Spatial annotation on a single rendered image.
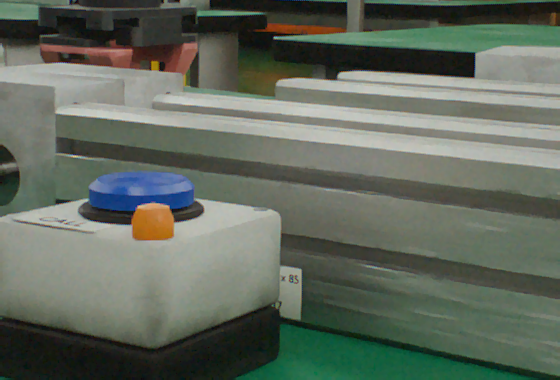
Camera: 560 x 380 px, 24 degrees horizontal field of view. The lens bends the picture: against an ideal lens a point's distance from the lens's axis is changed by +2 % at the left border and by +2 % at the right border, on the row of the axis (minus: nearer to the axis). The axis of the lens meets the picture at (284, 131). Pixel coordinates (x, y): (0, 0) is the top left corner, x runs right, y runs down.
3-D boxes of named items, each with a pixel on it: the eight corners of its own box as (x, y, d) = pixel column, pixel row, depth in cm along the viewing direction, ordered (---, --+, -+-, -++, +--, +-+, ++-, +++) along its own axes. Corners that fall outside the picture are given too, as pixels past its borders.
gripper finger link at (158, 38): (200, 141, 97) (200, 14, 96) (138, 153, 91) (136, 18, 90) (129, 133, 101) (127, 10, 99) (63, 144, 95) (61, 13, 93)
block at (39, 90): (-113, 263, 67) (-116, 75, 66) (60, 223, 78) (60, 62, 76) (18, 290, 63) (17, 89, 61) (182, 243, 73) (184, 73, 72)
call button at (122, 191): (65, 230, 50) (66, 178, 50) (135, 213, 53) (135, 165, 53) (148, 243, 48) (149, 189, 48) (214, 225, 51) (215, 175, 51)
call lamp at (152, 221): (122, 236, 46) (122, 203, 46) (149, 229, 47) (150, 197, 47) (155, 242, 45) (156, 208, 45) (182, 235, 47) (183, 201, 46)
